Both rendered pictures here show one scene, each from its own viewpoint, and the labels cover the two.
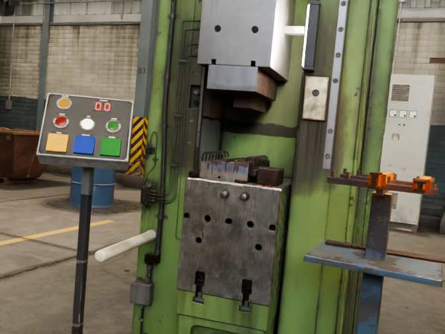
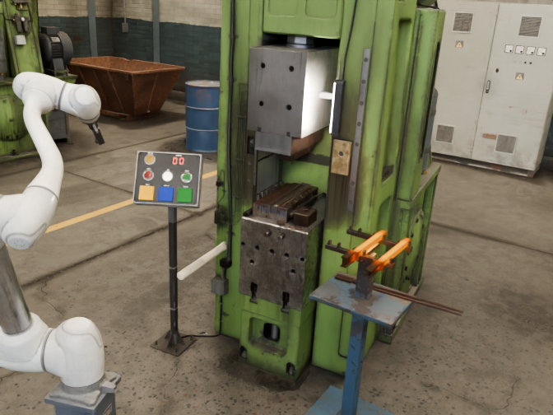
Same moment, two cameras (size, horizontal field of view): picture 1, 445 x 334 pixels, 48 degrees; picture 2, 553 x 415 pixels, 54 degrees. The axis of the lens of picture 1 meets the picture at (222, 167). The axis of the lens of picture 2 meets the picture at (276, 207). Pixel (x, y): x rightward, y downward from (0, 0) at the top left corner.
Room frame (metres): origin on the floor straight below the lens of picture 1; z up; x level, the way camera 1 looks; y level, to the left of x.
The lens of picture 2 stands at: (-0.64, -0.43, 1.98)
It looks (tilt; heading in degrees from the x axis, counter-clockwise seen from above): 21 degrees down; 9
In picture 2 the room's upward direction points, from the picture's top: 3 degrees clockwise
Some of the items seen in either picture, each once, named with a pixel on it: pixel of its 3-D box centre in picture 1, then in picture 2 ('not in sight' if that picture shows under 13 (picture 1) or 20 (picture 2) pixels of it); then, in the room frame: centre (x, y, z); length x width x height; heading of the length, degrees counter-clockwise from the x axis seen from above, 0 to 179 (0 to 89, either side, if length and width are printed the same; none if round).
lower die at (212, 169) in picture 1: (237, 167); (286, 199); (2.15, -0.06, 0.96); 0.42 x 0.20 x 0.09; 164
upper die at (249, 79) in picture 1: (244, 84); (290, 135); (2.15, -0.06, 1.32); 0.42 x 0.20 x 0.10; 164
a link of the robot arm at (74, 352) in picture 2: not in sight; (77, 348); (0.88, 0.49, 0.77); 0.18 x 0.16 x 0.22; 98
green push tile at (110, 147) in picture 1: (110, 147); (184, 195); (1.92, 0.44, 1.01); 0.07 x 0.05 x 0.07; 99
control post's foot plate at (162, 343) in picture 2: not in sight; (174, 336); (2.03, 0.55, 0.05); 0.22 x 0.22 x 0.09; 74
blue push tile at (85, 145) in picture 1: (84, 145); (165, 193); (1.91, 0.54, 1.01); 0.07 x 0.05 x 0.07; 99
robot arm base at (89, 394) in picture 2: not in sight; (88, 380); (0.88, 0.46, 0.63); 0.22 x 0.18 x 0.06; 86
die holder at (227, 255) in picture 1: (244, 228); (293, 244); (2.15, -0.12, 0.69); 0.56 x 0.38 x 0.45; 164
